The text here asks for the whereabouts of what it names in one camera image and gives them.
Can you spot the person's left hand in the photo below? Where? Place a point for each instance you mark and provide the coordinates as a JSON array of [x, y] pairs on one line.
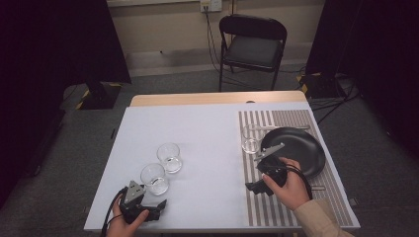
[[120, 228]]

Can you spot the black curtain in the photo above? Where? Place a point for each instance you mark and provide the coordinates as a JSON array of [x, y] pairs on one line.
[[49, 65], [378, 49]]

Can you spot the white wall socket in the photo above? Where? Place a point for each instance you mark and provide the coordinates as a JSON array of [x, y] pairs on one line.
[[210, 5]]

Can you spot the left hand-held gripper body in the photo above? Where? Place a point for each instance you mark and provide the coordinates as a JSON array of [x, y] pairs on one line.
[[133, 192]]

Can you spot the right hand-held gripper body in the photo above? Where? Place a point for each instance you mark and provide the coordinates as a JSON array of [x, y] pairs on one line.
[[271, 169]]

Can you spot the striped grey placemat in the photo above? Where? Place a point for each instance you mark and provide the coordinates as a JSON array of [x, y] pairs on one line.
[[263, 210]]

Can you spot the person's right hand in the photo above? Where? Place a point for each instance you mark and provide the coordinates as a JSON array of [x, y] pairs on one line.
[[293, 192]]

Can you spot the white table sheet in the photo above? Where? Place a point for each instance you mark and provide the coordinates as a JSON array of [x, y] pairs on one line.
[[197, 131]]

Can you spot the black stand base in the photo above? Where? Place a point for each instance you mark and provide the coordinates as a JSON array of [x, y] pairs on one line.
[[100, 97], [321, 86]]

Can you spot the clear drinking glass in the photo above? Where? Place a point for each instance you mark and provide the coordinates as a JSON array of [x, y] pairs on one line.
[[252, 141], [154, 179], [169, 158]]

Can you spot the black folding chair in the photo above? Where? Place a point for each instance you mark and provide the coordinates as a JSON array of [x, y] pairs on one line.
[[253, 49]]

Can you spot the black round plate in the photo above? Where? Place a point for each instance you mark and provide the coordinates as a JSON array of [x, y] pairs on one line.
[[303, 148]]

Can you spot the silver knife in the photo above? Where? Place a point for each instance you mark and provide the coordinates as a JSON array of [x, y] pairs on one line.
[[318, 188]]

